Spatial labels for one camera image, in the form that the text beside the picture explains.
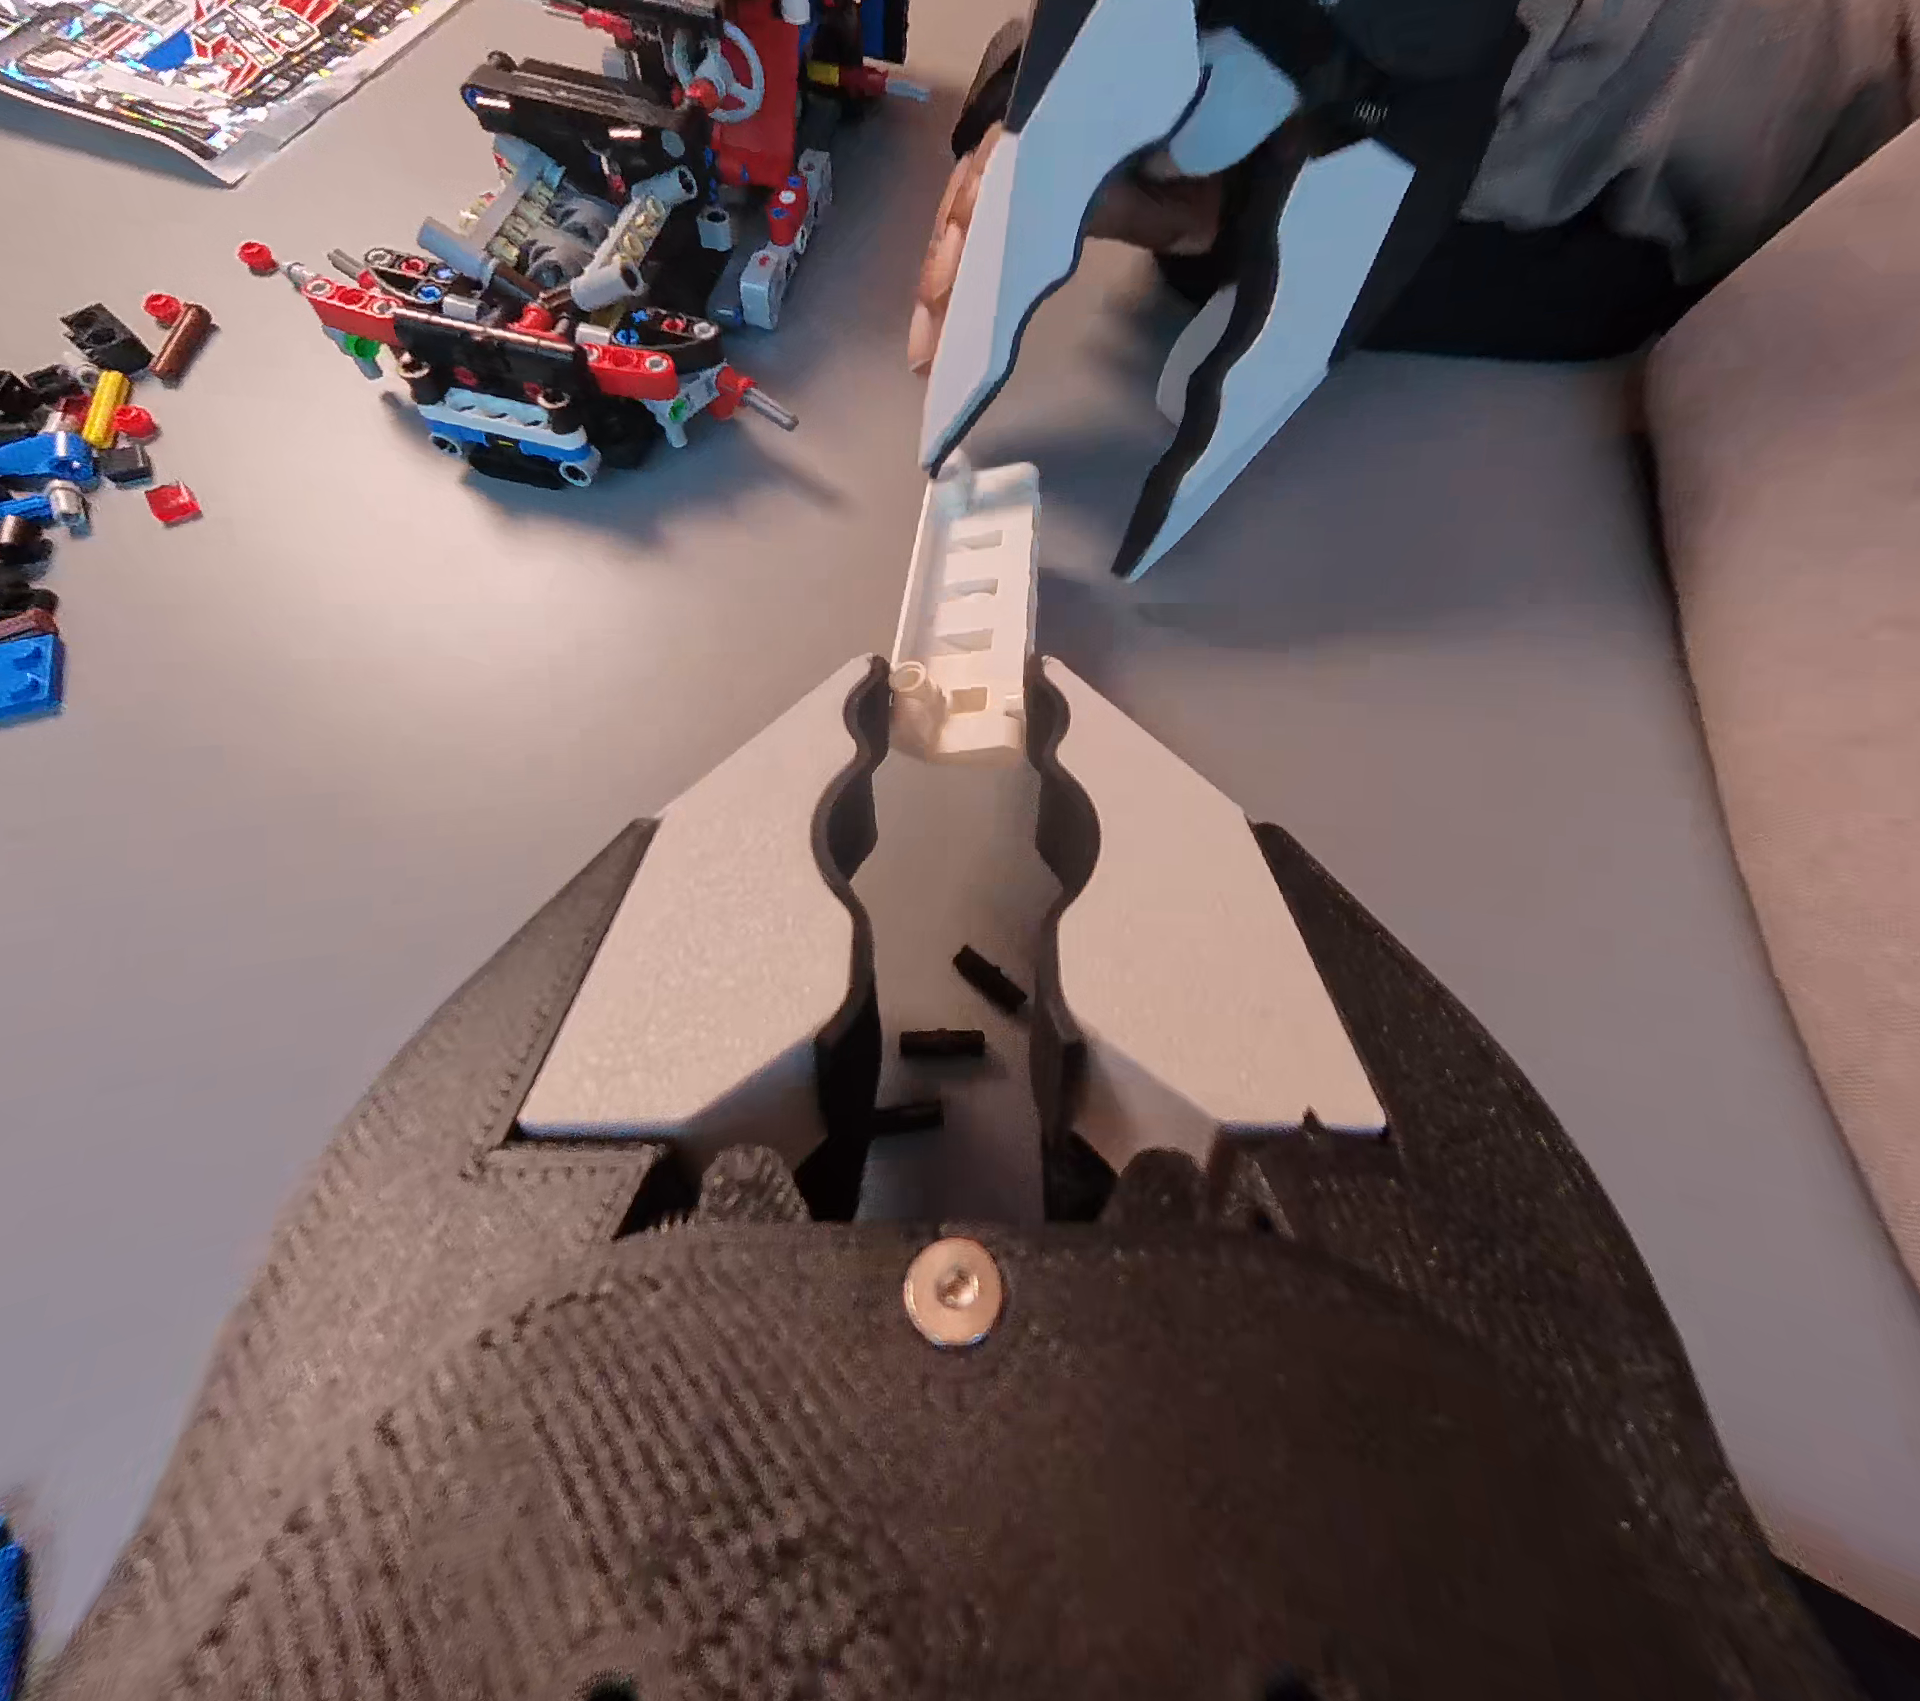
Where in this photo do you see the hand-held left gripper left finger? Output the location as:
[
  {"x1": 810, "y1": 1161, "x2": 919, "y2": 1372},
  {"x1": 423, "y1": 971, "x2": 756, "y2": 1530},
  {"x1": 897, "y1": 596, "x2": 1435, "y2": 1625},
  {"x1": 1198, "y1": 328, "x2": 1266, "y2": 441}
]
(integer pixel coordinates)
[{"x1": 514, "y1": 655, "x2": 895, "y2": 1221}]

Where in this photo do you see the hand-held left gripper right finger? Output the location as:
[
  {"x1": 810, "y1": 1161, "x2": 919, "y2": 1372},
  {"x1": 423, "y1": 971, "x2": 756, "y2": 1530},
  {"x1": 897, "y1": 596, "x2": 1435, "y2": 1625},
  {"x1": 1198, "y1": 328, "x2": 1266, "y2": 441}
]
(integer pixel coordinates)
[{"x1": 1022, "y1": 655, "x2": 1388, "y2": 1214}]

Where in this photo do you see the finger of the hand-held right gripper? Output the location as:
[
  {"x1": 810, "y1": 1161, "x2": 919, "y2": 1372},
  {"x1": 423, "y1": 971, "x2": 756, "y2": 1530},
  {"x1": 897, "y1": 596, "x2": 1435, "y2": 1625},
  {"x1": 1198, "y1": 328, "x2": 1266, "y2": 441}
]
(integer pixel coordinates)
[
  {"x1": 915, "y1": 0, "x2": 1303, "y2": 479},
  {"x1": 1111, "y1": 140, "x2": 1423, "y2": 583}
]

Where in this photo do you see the white lego panel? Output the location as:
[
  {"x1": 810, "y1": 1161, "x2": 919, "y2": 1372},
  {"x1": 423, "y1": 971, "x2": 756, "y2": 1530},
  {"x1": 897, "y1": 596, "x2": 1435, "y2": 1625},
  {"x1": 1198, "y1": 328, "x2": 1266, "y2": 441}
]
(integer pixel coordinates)
[{"x1": 889, "y1": 458, "x2": 1043, "y2": 764}]

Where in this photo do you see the person's right forearm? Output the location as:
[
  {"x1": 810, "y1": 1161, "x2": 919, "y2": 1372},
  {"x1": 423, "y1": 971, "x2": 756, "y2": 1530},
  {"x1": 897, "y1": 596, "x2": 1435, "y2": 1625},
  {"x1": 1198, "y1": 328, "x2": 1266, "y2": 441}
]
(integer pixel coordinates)
[{"x1": 1462, "y1": 0, "x2": 1920, "y2": 284}]

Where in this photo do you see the partly built lego truck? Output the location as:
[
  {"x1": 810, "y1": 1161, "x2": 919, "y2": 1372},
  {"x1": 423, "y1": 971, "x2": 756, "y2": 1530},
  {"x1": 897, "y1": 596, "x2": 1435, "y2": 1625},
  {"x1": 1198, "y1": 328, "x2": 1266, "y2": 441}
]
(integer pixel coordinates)
[{"x1": 282, "y1": 0, "x2": 933, "y2": 491}]

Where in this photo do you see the pile of mixed lego pieces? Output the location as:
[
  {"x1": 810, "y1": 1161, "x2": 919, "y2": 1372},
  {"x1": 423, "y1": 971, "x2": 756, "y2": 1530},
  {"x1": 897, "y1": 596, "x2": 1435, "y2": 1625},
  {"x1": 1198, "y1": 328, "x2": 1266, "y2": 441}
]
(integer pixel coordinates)
[{"x1": 0, "y1": 289, "x2": 221, "y2": 731}]

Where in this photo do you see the person's right hand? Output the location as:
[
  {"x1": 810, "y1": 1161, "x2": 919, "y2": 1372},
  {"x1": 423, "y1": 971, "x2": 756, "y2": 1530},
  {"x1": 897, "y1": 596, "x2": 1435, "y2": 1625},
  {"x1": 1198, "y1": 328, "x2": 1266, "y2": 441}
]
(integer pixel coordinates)
[{"x1": 907, "y1": 137, "x2": 1011, "y2": 376}]

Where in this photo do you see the black textured pad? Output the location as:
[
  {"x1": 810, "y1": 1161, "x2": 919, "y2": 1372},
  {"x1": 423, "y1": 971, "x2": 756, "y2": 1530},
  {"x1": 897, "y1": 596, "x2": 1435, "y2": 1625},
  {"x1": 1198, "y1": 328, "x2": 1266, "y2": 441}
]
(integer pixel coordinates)
[{"x1": 1343, "y1": 215, "x2": 1673, "y2": 364}]

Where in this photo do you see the person's beige hoodie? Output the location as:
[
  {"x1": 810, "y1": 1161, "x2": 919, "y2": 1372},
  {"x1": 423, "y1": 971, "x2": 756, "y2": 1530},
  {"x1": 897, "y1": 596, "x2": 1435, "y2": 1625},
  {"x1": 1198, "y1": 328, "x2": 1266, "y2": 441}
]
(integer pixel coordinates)
[{"x1": 1639, "y1": 122, "x2": 1920, "y2": 1291}]

